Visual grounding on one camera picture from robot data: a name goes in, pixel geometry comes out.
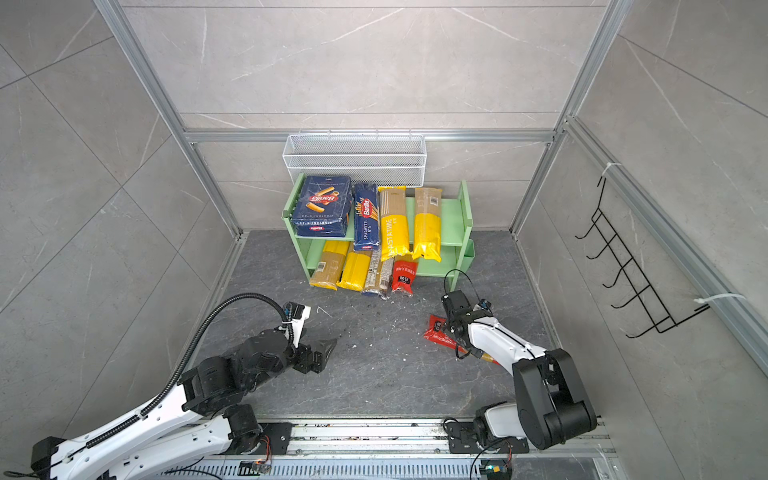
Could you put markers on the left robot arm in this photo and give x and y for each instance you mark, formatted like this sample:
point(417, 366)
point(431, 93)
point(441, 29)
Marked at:
point(201, 413)

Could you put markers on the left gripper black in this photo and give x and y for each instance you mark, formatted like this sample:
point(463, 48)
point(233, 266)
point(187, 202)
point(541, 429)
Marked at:
point(308, 364)

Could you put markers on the white wire mesh basket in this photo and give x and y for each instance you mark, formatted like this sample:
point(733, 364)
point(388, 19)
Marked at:
point(385, 159)

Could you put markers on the red spaghetti bag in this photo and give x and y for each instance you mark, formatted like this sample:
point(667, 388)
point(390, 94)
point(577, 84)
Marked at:
point(404, 274)
point(439, 331)

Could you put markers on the blue Barilla spaghetti box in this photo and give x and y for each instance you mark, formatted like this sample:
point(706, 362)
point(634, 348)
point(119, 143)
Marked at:
point(366, 218)

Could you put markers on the yellow spaghetti bag with lettering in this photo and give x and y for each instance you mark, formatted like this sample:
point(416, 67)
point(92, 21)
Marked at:
point(393, 222)

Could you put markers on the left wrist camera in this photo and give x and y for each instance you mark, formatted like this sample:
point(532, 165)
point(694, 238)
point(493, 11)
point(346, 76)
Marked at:
point(296, 314)

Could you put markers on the blue Barilla rigatoni box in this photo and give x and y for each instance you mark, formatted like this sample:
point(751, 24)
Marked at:
point(323, 207)

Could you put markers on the large yellow spaghetti bag front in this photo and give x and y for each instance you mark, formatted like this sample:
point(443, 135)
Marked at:
point(355, 271)

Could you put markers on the black wire hook rack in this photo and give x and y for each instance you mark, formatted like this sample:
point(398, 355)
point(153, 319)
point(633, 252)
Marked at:
point(629, 271)

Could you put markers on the green wooden two-tier shelf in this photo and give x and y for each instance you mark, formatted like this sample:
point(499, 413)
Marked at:
point(457, 248)

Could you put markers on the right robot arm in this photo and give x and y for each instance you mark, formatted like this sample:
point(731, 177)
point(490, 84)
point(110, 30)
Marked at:
point(551, 403)

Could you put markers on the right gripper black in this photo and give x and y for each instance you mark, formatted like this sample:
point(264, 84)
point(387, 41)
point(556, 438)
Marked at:
point(452, 325)

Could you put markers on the clear white-label spaghetti bag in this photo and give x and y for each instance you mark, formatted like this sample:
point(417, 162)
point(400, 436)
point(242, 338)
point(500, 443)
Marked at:
point(379, 276)

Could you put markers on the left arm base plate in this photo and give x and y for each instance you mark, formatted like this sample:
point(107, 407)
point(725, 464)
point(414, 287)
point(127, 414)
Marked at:
point(274, 437)

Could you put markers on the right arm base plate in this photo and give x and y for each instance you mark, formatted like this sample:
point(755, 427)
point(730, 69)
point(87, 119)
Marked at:
point(463, 439)

